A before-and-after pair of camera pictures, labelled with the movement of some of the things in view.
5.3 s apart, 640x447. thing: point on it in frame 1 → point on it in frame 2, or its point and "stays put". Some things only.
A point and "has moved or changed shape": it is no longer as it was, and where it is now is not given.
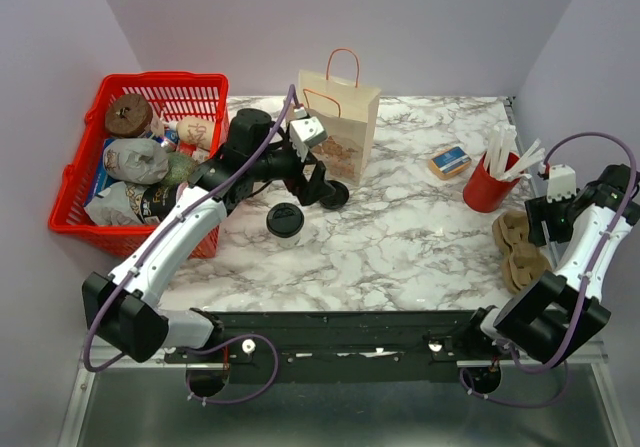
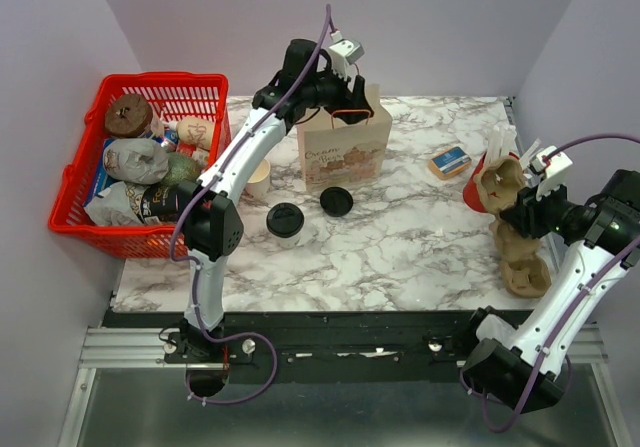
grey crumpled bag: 135,161 stays put
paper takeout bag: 347,112 has moved or changed shape
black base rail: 339,347 stays put
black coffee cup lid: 284,219 stays put
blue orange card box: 450,162 stays put
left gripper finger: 318,187 → 356,107
